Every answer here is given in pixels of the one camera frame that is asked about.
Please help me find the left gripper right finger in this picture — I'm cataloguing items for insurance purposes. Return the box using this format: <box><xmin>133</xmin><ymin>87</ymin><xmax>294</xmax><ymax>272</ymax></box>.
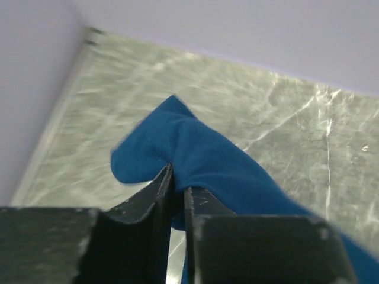
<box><xmin>184</xmin><ymin>188</ymin><xmax>358</xmax><ymax>283</ymax></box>

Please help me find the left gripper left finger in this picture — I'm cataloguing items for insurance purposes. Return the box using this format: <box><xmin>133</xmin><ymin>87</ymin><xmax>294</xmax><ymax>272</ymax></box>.
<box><xmin>75</xmin><ymin>164</ymin><xmax>174</xmax><ymax>283</ymax></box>

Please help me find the blue t shirt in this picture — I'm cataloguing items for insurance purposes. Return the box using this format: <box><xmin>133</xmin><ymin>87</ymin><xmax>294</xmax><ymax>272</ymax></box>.
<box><xmin>110</xmin><ymin>94</ymin><xmax>379</xmax><ymax>284</ymax></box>

